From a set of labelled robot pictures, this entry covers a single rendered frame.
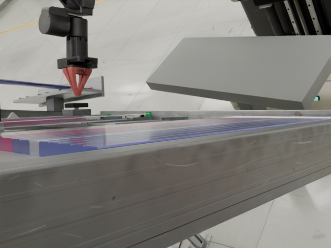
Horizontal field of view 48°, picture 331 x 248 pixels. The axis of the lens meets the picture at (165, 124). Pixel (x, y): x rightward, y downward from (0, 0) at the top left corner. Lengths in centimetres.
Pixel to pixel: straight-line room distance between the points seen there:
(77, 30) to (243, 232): 94
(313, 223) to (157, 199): 122
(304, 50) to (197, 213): 85
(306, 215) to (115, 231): 127
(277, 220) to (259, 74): 62
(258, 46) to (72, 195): 101
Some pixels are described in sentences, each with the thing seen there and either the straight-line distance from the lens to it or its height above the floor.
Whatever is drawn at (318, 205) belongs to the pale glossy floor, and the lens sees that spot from 145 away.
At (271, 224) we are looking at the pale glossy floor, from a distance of 146.
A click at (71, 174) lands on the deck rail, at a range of 18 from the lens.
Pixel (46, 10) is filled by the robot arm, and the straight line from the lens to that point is 100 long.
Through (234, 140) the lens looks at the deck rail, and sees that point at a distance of 28.
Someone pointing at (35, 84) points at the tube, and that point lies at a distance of 109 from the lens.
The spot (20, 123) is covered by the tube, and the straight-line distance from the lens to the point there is 70.
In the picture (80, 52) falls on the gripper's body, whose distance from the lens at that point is 102.
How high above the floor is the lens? 121
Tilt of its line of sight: 35 degrees down
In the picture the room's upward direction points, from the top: 37 degrees counter-clockwise
